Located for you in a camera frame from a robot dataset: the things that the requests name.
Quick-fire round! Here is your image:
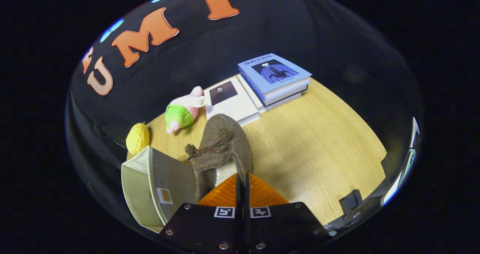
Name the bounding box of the black table bracket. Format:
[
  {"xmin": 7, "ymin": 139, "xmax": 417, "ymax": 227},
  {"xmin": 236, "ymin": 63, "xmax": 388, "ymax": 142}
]
[{"xmin": 339, "ymin": 189, "xmax": 363, "ymax": 216}]

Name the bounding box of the pink and green plush toy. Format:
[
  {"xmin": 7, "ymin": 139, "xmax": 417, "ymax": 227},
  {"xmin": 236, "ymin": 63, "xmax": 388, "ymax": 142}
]
[{"xmin": 165, "ymin": 86, "xmax": 206, "ymax": 135}]

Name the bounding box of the dark blue book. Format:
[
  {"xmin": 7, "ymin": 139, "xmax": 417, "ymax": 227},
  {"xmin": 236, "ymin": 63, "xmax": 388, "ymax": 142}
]
[{"xmin": 240, "ymin": 74, "xmax": 311, "ymax": 114}]

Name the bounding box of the brown felt shoe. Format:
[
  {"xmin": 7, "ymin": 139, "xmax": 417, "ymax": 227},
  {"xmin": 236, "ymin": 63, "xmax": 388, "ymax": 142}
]
[{"xmin": 184, "ymin": 114, "xmax": 254, "ymax": 205}]

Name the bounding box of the white portrait book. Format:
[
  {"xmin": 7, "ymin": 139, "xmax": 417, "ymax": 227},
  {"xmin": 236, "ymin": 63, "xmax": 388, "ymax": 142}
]
[{"xmin": 203, "ymin": 76, "xmax": 261, "ymax": 127}]

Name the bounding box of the yellow plush ball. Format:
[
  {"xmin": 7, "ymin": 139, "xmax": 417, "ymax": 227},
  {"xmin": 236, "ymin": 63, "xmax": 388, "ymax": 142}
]
[{"xmin": 125, "ymin": 122, "xmax": 151, "ymax": 155}]

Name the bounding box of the black backdrop cloth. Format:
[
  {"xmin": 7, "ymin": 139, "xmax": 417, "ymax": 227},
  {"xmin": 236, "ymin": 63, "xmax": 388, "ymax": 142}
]
[{"xmin": 66, "ymin": 0, "xmax": 424, "ymax": 224}]

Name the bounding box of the light blue book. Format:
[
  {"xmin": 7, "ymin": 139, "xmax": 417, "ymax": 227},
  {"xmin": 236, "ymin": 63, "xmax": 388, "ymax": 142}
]
[{"xmin": 237, "ymin": 53, "xmax": 313, "ymax": 102}]

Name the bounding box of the beige storage box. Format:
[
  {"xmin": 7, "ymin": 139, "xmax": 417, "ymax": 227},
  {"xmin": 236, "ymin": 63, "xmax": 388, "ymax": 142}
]
[{"xmin": 121, "ymin": 146, "xmax": 198, "ymax": 234}]

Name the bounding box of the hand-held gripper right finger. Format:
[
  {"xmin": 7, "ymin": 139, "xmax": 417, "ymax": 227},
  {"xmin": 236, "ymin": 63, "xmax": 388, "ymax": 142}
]
[{"xmin": 244, "ymin": 173, "xmax": 330, "ymax": 254}]

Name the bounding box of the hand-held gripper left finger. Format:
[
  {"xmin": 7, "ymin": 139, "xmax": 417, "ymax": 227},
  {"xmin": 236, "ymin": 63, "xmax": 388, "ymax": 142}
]
[{"xmin": 159, "ymin": 173, "xmax": 242, "ymax": 254}]

